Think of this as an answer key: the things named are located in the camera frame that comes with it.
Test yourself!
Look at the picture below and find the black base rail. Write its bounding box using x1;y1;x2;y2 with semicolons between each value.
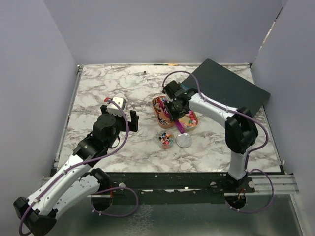
41;172;256;205

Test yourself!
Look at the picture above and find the clear round jar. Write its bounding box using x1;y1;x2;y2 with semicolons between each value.
157;130;174;149

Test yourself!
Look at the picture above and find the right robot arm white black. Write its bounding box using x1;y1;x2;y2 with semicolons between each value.
162;81;258;192

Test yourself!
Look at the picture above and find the dark teal network switch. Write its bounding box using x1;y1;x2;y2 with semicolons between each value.
192;59;270;116

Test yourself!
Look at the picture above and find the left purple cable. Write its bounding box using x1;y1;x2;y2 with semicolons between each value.
18;98;130;236

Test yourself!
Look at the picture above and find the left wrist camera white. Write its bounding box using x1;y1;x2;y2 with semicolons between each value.
107;96;126;117

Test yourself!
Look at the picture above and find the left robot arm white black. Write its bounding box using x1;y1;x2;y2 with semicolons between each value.
13;100;139;236

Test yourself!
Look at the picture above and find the purple plastic scoop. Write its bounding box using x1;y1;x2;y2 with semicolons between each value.
159;100;185;134

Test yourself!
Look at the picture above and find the orange lollipop tray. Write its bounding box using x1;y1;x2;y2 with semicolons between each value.
151;95;174;129

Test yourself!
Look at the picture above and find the beige star candy tray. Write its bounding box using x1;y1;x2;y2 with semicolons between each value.
179;110;199;131

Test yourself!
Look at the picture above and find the purple cable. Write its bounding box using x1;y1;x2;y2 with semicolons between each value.
18;98;130;236
161;70;276;214

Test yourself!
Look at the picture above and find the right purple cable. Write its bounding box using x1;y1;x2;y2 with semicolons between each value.
161;70;276;214

